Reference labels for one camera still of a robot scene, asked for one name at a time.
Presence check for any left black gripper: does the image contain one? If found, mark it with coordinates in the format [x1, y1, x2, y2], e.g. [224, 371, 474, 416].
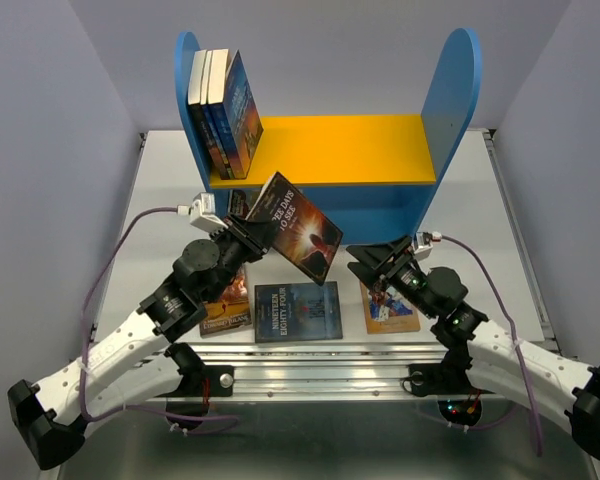
[205, 211, 280, 303]

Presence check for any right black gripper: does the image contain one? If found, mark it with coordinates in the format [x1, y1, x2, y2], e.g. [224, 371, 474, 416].
[347, 234, 436, 319]

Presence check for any yellow teal paperback book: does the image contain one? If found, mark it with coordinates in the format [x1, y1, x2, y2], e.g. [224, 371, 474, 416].
[228, 189, 259, 218]

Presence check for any Three Days to See book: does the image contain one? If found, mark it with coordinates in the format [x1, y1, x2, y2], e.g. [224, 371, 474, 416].
[246, 172, 343, 285]

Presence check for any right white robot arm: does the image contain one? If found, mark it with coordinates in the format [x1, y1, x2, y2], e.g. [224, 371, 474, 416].
[347, 236, 600, 461]

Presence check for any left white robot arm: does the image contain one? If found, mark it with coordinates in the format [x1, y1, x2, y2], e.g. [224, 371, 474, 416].
[7, 215, 279, 471]

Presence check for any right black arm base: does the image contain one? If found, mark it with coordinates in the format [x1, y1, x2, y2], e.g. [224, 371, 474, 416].
[400, 349, 506, 433]

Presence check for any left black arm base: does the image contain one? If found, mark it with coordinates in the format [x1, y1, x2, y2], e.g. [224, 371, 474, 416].
[163, 343, 235, 434]

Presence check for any orange Othello book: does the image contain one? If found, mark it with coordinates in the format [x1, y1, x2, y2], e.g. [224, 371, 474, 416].
[360, 284, 421, 335]

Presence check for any dark door cover book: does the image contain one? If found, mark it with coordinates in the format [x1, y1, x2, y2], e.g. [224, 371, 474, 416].
[199, 266, 252, 338]

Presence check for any Nineteen Eighty-Four blue book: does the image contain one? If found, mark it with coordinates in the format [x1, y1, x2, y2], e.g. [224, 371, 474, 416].
[254, 281, 343, 344]

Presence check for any blue and yellow bookshelf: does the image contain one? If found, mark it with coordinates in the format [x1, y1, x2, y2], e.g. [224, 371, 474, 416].
[174, 28, 483, 244]

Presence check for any upright blue orange book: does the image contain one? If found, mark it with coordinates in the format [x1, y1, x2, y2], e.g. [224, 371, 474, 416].
[218, 51, 264, 180]

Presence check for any leftmost upright dark book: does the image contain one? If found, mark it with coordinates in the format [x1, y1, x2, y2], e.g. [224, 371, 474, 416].
[187, 50, 226, 176]

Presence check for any middle upright blue book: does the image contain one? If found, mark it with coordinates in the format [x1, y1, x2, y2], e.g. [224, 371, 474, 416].
[201, 49, 235, 180]

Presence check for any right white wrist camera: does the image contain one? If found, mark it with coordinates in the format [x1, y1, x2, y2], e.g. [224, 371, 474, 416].
[413, 231, 443, 256]

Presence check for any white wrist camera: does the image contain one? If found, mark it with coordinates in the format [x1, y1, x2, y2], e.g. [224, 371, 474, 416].
[176, 192, 226, 234]
[413, 231, 443, 256]

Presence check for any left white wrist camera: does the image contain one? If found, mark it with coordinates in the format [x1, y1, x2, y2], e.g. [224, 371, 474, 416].
[176, 192, 226, 234]

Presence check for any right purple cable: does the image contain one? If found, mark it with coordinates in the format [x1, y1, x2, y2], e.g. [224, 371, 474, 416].
[439, 234, 545, 457]

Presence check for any aluminium mounting rail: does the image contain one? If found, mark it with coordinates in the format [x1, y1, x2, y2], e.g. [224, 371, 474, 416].
[62, 342, 589, 403]

